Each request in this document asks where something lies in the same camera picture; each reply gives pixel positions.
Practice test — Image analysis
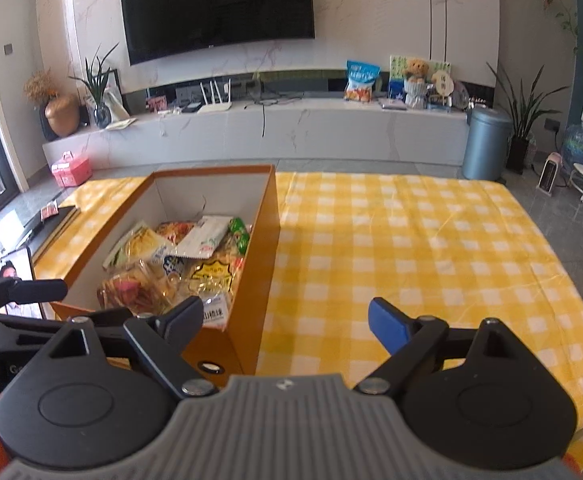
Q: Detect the pink gift box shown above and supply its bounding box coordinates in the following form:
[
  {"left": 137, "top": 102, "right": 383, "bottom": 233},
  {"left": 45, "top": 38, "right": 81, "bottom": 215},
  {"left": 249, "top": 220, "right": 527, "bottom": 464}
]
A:
[{"left": 52, "top": 152, "right": 93, "bottom": 188}]

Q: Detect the blue water jug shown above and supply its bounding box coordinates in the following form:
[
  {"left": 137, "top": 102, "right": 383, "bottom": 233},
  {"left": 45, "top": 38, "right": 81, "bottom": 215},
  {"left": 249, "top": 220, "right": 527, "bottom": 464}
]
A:
[{"left": 561, "top": 109, "right": 583, "bottom": 174}]

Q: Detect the tall green potted plant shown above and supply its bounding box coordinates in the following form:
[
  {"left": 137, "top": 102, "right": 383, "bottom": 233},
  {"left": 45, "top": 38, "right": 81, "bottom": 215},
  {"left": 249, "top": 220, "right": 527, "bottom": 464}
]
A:
[{"left": 487, "top": 64, "right": 568, "bottom": 174}]

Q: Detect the yellow white checkered tablecloth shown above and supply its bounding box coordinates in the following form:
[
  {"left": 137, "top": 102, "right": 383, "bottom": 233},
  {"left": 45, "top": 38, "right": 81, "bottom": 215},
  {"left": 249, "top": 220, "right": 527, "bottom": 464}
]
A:
[{"left": 35, "top": 166, "right": 583, "bottom": 470}]

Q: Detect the white snack packet with text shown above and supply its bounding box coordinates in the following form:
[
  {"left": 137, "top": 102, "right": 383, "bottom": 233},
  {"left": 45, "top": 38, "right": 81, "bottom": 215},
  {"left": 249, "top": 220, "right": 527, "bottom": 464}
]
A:
[{"left": 172, "top": 216, "right": 232, "bottom": 259}]

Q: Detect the white marble tv counter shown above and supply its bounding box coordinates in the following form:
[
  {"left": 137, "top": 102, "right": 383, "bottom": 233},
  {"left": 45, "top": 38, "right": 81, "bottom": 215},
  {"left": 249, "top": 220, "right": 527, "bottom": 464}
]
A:
[{"left": 43, "top": 99, "right": 468, "bottom": 169}]

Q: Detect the orange chips bag in box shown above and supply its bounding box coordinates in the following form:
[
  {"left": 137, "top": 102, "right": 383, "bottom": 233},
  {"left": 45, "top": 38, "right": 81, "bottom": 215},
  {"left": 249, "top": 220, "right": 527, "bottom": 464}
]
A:
[{"left": 156, "top": 221, "right": 196, "bottom": 245}]

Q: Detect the teddy bear in bouquet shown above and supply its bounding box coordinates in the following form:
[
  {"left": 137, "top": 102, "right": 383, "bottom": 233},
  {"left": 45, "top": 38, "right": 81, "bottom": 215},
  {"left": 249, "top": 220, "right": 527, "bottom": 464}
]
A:
[{"left": 403, "top": 58, "right": 429, "bottom": 110}]

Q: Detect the bronze round vase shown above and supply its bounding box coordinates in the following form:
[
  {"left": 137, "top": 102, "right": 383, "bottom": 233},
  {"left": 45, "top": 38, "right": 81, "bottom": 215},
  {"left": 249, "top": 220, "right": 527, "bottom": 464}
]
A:
[{"left": 45, "top": 94, "right": 80, "bottom": 138}]

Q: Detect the yellow label snack bag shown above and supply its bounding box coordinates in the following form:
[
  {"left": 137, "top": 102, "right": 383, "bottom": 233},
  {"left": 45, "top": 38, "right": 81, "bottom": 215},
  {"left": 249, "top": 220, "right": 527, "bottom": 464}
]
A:
[{"left": 185, "top": 249, "right": 244, "bottom": 299}]

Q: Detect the green sausage stick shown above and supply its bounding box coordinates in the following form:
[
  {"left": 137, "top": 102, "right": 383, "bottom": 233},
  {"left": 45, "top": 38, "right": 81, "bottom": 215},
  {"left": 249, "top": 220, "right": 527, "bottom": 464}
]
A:
[{"left": 228, "top": 217, "right": 250, "bottom": 256}]

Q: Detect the blue snack bag on counter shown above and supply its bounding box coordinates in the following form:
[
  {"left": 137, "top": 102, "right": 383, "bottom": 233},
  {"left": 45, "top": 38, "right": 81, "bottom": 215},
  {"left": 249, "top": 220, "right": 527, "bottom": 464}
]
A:
[{"left": 345, "top": 60, "right": 380, "bottom": 103}]

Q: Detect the white wifi router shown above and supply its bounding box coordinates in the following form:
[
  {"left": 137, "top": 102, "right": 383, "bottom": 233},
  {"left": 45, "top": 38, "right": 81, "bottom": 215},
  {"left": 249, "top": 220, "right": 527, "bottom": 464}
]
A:
[{"left": 198, "top": 79, "right": 232, "bottom": 114}]

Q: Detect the small pink heater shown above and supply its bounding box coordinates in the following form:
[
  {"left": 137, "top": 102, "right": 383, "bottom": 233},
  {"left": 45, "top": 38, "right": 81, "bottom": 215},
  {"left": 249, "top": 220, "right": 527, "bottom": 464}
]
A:
[{"left": 537, "top": 152, "right": 563, "bottom": 196}]

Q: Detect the yellow banana chips bag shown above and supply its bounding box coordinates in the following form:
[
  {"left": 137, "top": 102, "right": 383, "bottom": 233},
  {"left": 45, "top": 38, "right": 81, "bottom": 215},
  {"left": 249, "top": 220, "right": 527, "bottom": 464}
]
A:
[{"left": 102, "top": 221, "right": 175, "bottom": 271}]

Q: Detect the black cable on counter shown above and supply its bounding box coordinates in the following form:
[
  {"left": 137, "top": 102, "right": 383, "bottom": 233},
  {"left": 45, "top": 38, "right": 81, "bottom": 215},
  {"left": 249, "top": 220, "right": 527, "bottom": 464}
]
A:
[{"left": 242, "top": 77, "right": 306, "bottom": 139}]

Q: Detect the grey metal trash can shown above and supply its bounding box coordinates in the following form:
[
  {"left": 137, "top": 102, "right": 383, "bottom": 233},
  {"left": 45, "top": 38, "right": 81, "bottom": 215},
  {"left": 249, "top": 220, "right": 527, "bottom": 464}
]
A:
[{"left": 462, "top": 106, "right": 513, "bottom": 181}]

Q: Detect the black television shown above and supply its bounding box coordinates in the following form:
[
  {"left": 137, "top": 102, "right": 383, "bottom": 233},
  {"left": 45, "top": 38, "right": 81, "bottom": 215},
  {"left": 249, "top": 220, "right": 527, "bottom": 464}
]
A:
[{"left": 121, "top": 0, "right": 315, "bottom": 65}]

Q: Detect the orange storage box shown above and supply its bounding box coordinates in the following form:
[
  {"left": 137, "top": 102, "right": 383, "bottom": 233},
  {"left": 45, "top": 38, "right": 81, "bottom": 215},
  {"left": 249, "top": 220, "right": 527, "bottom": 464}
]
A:
[{"left": 34, "top": 166, "right": 280, "bottom": 386}]

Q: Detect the glass vase with green plant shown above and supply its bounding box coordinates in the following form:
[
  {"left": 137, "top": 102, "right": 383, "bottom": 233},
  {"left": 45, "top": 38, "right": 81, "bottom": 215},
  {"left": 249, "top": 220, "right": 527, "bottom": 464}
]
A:
[{"left": 70, "top": 44, "right": 118, "bottom": 129}]

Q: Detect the blue white snack bag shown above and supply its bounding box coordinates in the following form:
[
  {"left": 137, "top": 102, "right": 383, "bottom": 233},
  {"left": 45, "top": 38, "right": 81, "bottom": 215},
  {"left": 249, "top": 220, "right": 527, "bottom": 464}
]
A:
[{"left": 162, "top": 255, "right": 192, "bottom": 278}]

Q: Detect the round white sign card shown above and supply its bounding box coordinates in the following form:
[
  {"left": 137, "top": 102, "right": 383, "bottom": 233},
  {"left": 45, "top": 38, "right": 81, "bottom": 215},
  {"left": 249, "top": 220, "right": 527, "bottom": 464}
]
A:
[{"left": 430, "top": 70, "right": 455, "bottom": 106}]

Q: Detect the green white poster card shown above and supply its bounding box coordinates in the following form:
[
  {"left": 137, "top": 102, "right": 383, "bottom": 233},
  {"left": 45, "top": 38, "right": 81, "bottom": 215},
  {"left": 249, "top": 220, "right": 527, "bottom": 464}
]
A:
[{"left": 387, "top": 55, "right": 452, "bottom": 106}]

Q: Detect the clear bag of mixed pastries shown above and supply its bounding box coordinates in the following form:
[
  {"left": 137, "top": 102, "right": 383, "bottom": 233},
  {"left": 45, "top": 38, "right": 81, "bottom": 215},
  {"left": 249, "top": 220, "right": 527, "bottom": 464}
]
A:
[{"left": 96, "top": 260, "right": 180, "bottom": 315}]

